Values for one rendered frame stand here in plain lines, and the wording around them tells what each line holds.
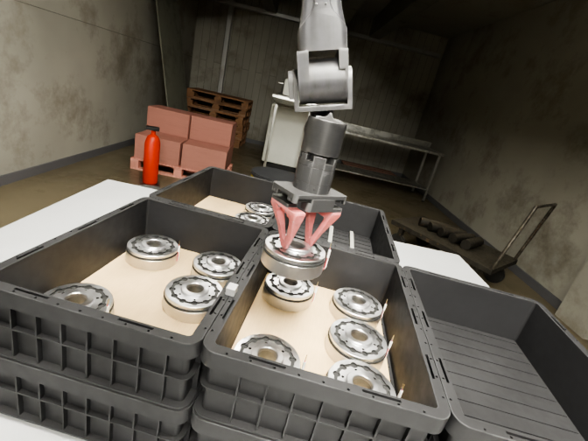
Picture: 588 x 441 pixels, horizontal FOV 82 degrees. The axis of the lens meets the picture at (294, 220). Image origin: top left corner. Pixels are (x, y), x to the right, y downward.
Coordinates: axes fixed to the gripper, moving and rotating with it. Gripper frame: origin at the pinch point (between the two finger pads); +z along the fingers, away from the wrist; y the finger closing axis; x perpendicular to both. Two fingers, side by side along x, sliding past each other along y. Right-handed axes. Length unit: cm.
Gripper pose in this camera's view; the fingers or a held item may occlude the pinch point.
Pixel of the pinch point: (297, 241)
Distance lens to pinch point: 55.4
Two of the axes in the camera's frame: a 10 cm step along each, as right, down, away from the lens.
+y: -8.0, 0.2, -6.0
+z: -2.2, 9.2, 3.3
